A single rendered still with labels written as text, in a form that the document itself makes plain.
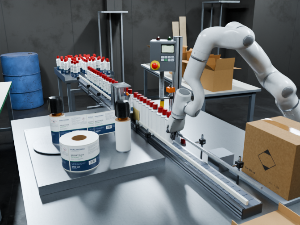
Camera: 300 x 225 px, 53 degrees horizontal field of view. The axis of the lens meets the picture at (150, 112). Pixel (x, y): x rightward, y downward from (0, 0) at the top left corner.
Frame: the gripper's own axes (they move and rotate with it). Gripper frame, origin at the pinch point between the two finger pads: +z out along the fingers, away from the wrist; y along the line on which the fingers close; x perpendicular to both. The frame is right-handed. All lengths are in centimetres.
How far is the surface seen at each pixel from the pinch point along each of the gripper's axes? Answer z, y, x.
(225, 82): 49, -141, -114
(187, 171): 0.1, 5.5, 26.8
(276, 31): 86, -441, -320
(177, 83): -18.8, -13.9, -26.8
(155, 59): -30.2, -1.5, -38.9
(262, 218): -13, -3, 69
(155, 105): -5.3, 0.8, -24.4
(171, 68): -27.4, -10.0, -31.6
